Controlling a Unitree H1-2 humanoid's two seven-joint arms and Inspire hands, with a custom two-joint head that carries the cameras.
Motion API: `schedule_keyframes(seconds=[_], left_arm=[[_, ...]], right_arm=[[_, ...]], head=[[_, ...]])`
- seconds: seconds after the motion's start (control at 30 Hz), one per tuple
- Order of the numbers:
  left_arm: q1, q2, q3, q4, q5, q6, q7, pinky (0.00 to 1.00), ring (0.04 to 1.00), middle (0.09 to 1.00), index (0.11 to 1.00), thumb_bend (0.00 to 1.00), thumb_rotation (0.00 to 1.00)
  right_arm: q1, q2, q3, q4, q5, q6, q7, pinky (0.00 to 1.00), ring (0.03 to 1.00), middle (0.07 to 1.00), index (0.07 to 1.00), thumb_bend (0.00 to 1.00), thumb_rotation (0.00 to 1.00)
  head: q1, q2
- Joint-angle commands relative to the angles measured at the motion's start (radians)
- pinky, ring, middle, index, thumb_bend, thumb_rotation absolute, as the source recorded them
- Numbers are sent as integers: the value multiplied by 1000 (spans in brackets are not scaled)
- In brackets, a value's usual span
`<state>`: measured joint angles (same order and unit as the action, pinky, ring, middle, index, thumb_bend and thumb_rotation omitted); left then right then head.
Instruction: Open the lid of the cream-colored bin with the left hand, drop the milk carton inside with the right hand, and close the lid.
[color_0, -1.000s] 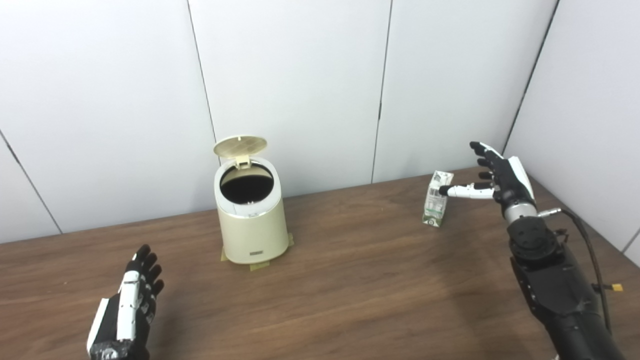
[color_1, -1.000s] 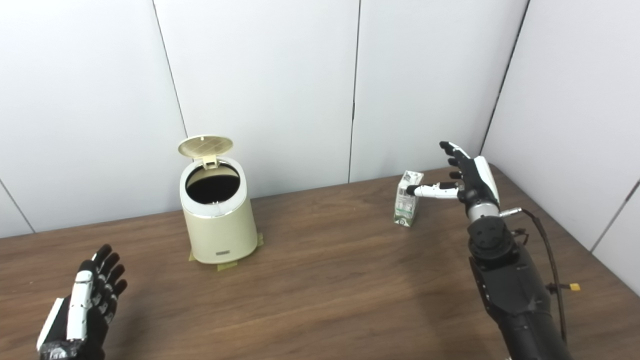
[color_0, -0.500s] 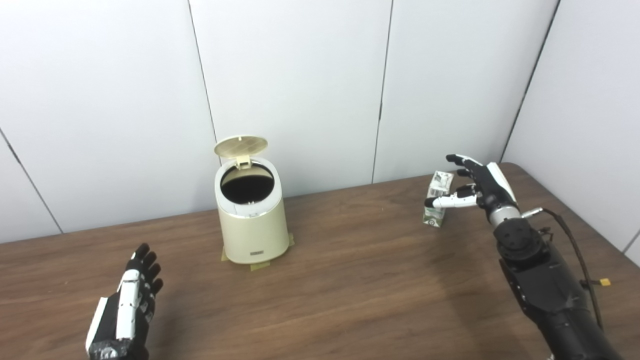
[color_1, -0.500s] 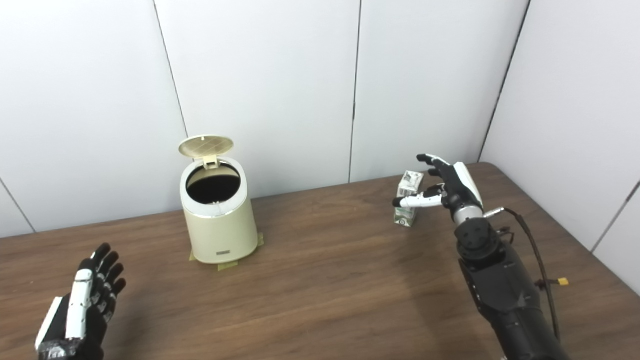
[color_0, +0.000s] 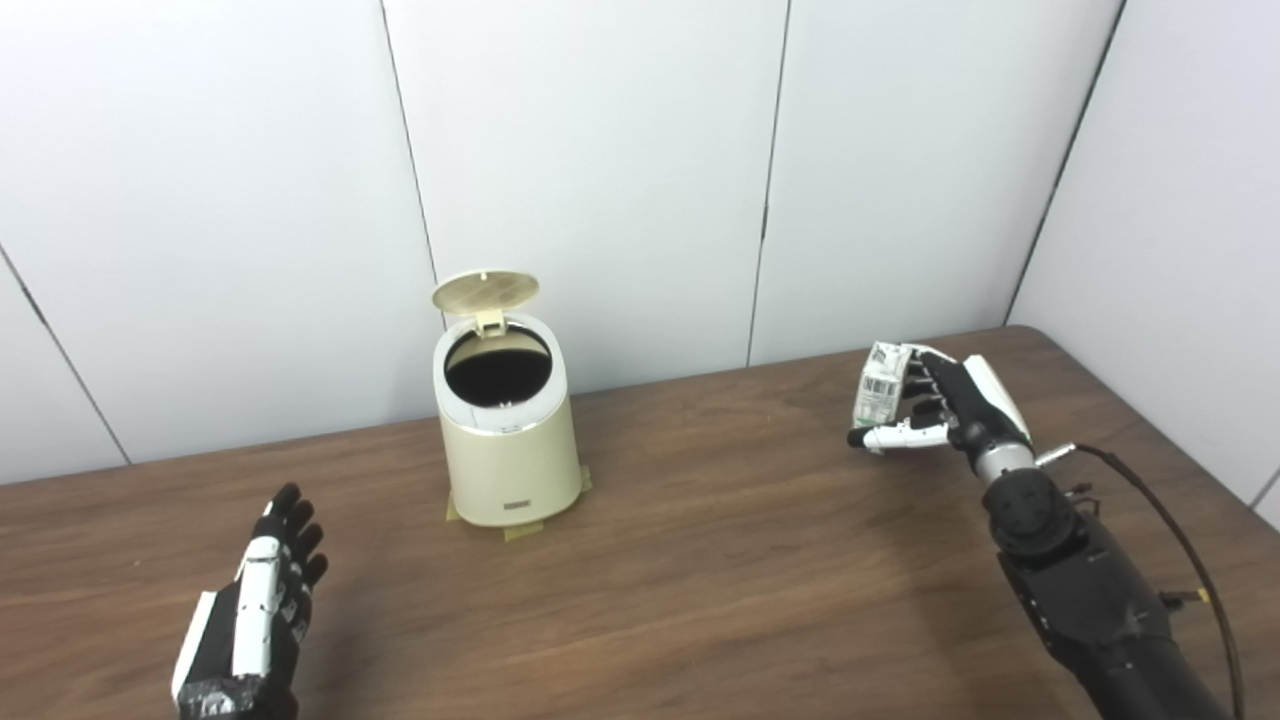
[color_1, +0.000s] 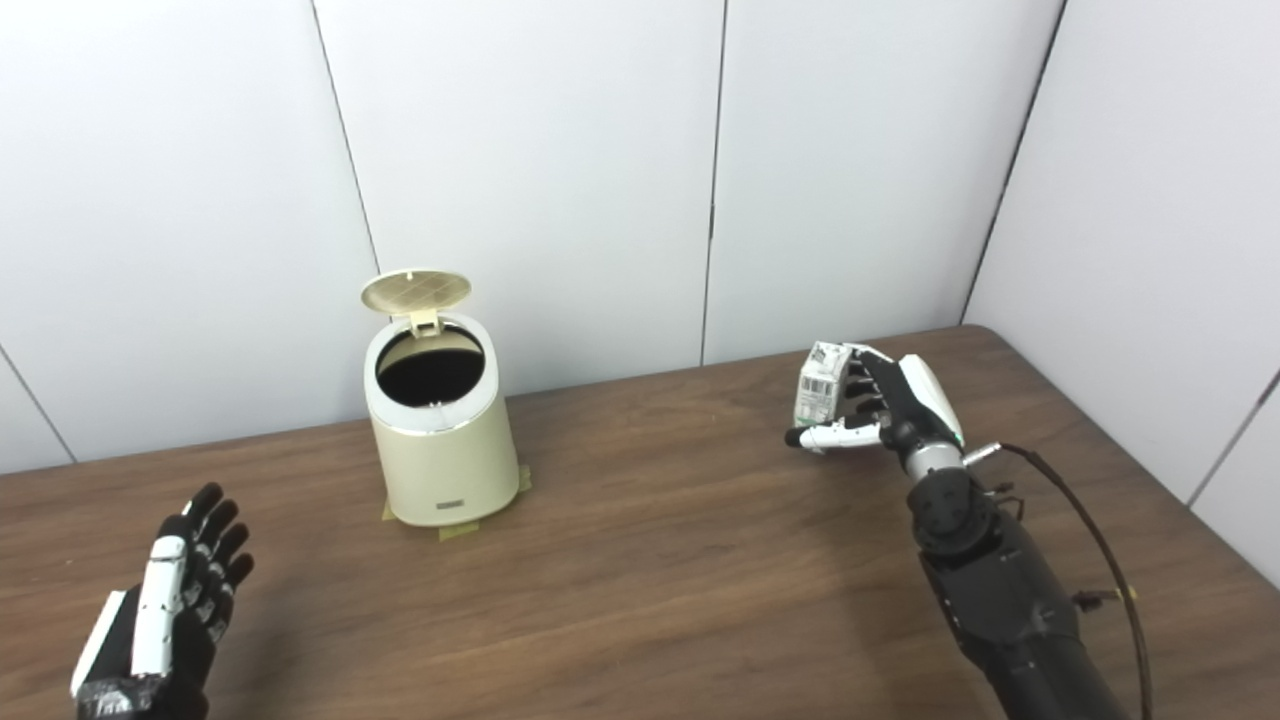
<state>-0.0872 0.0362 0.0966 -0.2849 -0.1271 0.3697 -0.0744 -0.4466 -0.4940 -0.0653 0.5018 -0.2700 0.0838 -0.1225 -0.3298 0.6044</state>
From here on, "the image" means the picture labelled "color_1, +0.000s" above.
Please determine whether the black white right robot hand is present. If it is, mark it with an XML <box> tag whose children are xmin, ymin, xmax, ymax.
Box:
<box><xmin>785</xmin><ymin>343</ymin><xmax>966</xmax><ymax>456</ymax></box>

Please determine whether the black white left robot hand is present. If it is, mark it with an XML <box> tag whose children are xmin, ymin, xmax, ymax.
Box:
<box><xmin>70</xmin><ymin>483</ymin><xmax>255</xmax><ymax>720</ymax></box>

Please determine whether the white green milk carton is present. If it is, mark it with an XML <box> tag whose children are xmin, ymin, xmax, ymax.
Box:
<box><xmin>793</xmin><ymin>341</ymin><xmax>854</xmax><ymax>429</ymax></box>

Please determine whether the cream-colored bin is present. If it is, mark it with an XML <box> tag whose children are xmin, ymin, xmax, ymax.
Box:
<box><xmin>363</xmin><ymin>312</ymin><xmax>521</xmax><ymax>528</ymax></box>

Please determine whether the round cream bin lid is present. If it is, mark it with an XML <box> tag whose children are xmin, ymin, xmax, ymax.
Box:
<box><xmin>361</xmin><ymin>268</ymin><xmax>472</xmax><ymax>337</ymax></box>

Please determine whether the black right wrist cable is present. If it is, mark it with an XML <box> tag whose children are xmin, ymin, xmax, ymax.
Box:
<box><xmin>963</xmin><ymin>442</ymin><xmax>1154</xmax><ymax>720</ymax></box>

